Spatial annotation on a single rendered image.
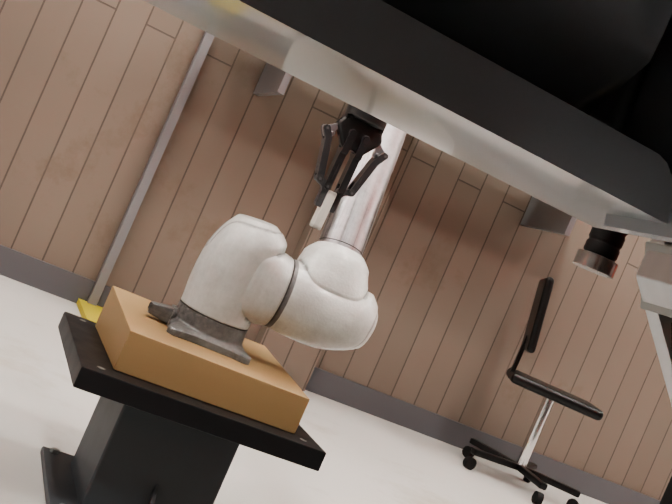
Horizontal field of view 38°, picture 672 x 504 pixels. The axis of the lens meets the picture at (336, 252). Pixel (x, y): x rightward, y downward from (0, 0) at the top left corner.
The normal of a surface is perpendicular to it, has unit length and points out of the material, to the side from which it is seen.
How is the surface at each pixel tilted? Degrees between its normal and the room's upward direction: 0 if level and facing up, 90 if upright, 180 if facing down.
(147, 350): 90
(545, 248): 90
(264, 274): 83
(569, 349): 90
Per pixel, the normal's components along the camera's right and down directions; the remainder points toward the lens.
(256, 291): 0.27, 0.17
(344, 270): 0.40, -0.18
